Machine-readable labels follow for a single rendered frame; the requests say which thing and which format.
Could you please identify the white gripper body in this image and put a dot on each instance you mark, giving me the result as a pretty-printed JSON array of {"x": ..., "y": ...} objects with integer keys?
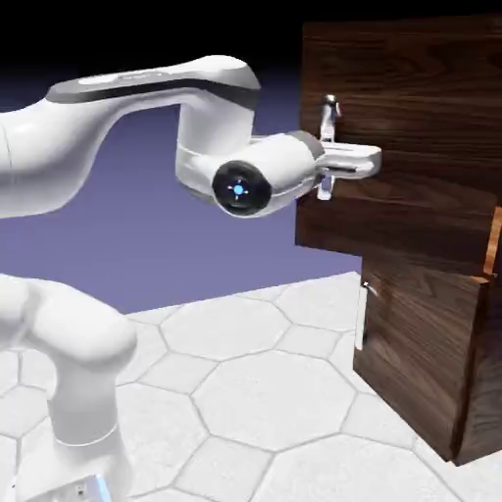
[{"x": 353, "y": 157}]

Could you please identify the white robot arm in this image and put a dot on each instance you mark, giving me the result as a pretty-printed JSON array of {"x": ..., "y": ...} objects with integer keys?
[{"x": 219, "y": 129}]

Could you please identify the large dark wood cabinet door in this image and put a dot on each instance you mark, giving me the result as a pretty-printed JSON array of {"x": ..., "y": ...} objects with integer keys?
[{"x": 411, "y": 86}]

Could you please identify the small dark wood cabinet door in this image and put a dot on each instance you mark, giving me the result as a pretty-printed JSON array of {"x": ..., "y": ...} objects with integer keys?
[{"x": 419, "y": 353}]

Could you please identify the dark wood cabinet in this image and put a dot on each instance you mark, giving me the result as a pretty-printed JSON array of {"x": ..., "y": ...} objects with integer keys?
[{"x": 486, "y": 372}]

